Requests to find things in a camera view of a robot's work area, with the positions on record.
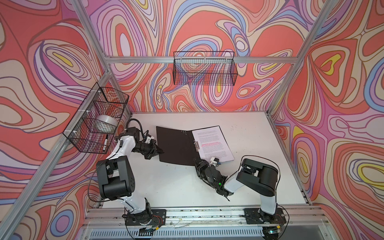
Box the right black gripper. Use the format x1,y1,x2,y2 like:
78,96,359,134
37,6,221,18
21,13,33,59
193,157,217,189

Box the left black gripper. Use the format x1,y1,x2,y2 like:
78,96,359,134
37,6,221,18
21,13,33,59
131,138,163,159

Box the teal file folder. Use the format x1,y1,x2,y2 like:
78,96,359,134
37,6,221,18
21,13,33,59
156,126,202,166

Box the printed paper sheet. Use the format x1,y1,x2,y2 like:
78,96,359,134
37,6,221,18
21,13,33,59
192,126,235,163

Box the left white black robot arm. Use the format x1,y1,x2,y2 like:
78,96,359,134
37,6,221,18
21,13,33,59
96,133,164,225

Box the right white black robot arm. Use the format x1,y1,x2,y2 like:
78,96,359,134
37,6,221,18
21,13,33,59
194,155,280,224

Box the black white marker pen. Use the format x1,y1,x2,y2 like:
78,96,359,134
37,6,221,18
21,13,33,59
103,135,109,152

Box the silver tape roll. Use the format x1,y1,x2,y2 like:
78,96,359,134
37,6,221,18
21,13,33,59
91,115,118,134

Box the white ventilation grille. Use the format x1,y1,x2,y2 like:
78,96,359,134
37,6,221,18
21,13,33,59
85,227,265,240

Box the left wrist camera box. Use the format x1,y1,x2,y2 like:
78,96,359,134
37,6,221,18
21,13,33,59
126,127,157,144

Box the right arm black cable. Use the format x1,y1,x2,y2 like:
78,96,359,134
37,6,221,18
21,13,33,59
241,154,282,187

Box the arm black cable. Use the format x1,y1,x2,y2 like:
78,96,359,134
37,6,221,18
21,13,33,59
125,118,145,133
241,154,282,187

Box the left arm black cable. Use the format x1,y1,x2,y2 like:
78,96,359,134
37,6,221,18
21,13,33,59
125,118,145,133

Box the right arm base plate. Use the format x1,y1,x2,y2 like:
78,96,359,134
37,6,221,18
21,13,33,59
242,208,287,226

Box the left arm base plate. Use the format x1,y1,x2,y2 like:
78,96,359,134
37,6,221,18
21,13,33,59
122,209,167,227

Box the left black wire basket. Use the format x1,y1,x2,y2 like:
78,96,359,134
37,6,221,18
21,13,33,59
63,83,129,154

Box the black wire basket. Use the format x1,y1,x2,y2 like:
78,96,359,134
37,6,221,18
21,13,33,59
173,51,238,86
63,83,129,154

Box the back black wire basket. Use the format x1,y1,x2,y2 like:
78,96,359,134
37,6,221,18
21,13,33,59
173,51,238,86

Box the aluminium front rail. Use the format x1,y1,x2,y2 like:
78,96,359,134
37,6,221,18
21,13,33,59
84,205,329,227

